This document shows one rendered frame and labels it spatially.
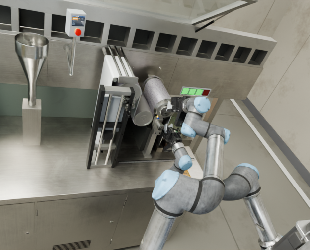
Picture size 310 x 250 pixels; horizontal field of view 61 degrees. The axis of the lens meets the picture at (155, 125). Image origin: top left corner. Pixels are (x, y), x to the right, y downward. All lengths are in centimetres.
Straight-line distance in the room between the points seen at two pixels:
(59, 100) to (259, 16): 347
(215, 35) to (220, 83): 41
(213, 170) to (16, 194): 95
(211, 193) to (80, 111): 118
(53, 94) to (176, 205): 113
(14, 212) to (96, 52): 97
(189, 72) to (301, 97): 254
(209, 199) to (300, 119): 332
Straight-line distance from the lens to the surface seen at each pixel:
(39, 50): 132
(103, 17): 158
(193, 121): 123
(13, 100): 183
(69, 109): 186
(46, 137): 174
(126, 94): 127
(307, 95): 414
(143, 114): 155
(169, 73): 185
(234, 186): 127
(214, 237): 273
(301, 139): 413
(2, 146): 171
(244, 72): 217
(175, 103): 140
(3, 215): 163
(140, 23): 164
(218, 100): 245
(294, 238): 93
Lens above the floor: 210
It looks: 37 degrees down
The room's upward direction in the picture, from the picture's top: 20 degrees clockwise
